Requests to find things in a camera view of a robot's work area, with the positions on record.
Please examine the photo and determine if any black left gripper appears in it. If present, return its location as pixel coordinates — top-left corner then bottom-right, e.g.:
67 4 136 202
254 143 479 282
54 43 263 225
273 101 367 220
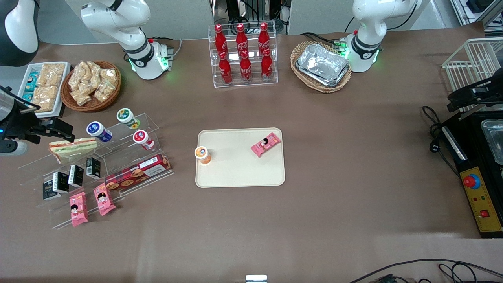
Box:
447 75 503 114

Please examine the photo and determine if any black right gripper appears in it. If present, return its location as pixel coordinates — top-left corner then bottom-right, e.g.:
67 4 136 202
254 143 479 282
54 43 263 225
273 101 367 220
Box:
0 103 75 143

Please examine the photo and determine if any plastic sandwich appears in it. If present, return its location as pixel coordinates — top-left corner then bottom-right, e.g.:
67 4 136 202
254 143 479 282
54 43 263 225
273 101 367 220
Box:
48 138 98 165

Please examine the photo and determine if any aluminium foil tray stack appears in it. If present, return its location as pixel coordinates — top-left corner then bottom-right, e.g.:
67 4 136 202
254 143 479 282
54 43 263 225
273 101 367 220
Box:
295 43 351 88

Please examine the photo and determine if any cream plastic serving tray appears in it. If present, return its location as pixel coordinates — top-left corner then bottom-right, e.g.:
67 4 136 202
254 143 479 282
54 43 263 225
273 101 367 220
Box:
195 127 286 188

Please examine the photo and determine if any clear pack of crackers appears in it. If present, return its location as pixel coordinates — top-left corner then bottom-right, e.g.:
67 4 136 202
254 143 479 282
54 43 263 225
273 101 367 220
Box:
39 63 66 86
31 98 56 113
33 85 60 101

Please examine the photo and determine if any blue lidded cup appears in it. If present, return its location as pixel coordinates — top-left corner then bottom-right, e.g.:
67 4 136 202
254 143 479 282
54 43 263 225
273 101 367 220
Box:
86 121 113 143

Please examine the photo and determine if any clear bag of puffed snacks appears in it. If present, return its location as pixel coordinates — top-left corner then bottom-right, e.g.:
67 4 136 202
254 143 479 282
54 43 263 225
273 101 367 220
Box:
94 81 117 103
71 88 93 107
99 68 119 85
68 62 89 89
86 61 103 80

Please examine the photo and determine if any white rectangular dish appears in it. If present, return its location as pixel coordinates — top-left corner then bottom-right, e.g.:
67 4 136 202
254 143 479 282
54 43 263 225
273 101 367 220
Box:
17 61 72 119

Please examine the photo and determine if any dark brown round wicker basket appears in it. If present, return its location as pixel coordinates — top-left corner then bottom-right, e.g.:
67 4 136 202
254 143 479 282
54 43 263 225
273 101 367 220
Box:
61 60 122 113

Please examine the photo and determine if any steel rectangular container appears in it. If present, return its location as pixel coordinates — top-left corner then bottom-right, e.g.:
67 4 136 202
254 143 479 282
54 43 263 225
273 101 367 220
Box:
480 119 503 166

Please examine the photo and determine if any small black carton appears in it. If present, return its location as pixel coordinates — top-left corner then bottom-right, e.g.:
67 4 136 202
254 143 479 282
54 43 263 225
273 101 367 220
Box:
86 157 102 180
52 171 70 194
42 180 60 201
68 165 84 188

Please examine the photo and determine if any black machine with yellow panel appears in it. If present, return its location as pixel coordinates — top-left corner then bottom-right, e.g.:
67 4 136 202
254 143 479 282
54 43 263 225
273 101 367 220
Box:
440 112 503 239

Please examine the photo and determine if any green lidded cup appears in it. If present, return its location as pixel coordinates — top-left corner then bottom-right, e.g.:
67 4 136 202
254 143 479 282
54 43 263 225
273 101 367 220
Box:
116 108 141 130

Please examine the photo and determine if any clear acrylic stepped display stand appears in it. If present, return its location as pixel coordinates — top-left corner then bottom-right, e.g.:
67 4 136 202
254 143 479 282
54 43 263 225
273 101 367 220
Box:
18 112 174 230

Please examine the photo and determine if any red emergency stop button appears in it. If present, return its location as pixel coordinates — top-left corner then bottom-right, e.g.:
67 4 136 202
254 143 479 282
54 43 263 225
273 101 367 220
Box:
463 173 482 189

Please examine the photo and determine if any pink cartoon snack pack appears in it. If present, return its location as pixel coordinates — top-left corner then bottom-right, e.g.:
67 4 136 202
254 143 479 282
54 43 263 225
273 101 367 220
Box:
251 132 282 158
69 192 89 228
93 182 116 217

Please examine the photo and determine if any red lidded cup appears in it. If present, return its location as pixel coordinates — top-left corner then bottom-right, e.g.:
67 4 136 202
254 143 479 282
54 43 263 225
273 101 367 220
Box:
132 130 155 151

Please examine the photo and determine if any red cookie box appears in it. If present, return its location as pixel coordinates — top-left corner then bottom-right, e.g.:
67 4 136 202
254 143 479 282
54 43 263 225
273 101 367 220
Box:
104 153 173 192

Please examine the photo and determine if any grey equipment shelf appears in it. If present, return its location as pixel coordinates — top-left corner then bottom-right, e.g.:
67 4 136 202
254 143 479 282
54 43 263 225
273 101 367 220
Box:
450 0 503 31

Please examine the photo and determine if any orange lidded snack cup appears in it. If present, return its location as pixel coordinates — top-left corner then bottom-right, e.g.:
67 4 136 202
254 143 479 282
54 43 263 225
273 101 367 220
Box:
195 146 212 165

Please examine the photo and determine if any red cola bottle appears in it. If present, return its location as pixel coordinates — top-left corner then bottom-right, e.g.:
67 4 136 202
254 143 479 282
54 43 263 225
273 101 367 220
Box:
214 24 228 56
258 22 272 53
218 51 233 85
239 50 253 83
261 48 274 82
235 23 249 55

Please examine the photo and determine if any light tan wicker basket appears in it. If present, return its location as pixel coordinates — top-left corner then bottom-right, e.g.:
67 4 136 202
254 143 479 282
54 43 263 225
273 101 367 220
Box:
290 40 353 94

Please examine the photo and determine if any clear acrylic bottle rack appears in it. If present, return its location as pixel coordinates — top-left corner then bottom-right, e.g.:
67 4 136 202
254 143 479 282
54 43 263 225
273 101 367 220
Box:
207 24 279 89

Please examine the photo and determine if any white wire rack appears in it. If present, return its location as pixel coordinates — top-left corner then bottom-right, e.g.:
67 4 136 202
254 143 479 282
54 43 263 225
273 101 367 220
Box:
442 37 503 111

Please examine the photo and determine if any silver metal bar handle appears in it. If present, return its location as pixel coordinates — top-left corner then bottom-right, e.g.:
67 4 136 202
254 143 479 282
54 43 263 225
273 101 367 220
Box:
442 125 468 161

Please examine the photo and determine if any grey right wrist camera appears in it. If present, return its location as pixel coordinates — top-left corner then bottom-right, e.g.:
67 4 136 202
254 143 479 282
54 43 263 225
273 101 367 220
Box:
0 140 28 157

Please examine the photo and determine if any black power cable with plug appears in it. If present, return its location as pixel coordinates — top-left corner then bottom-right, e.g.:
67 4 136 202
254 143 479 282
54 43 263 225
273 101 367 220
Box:
421 105 464 178

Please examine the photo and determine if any thin grey cable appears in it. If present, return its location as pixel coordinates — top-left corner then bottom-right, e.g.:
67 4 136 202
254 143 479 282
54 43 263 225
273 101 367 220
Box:
151 36 184 60

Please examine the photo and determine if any long black cable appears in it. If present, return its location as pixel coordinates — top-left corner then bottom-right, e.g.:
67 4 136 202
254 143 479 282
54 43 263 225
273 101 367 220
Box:
347 258 503 283

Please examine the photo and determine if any black cable bundle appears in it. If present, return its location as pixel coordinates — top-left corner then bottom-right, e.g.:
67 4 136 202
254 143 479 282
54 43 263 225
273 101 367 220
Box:
300 31 347 50

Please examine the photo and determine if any looped black cable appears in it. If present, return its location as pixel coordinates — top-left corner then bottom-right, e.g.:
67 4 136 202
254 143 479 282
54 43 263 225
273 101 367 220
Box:
437 263 474 283

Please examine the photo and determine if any aluminium frame stand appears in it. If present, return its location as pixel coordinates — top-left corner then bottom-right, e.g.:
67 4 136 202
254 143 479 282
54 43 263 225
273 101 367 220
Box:
209 0 292 36

